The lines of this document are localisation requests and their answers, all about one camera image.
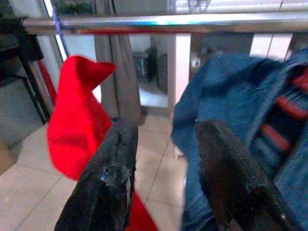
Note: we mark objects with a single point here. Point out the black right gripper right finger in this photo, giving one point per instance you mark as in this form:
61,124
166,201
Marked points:
228,173

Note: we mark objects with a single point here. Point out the plain red shirt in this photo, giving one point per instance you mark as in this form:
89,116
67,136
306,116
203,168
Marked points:
77,115

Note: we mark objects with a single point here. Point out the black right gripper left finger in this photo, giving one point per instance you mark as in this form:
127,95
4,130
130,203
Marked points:
106,187

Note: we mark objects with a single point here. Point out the red plastic hanger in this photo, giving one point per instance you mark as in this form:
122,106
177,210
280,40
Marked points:
288,107

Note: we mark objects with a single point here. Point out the blue denim garment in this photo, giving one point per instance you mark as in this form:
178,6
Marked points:
223,91

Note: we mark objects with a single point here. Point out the brown cardboard box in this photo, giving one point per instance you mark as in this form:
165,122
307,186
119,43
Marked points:
4,156

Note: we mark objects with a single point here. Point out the grey curtain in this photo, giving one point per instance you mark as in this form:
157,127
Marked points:
120,72

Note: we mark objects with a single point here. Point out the silver clothes rack rail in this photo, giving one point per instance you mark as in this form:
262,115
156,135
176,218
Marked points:
168,22

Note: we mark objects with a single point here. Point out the white cabinet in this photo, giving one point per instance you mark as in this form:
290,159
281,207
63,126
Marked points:
179,72

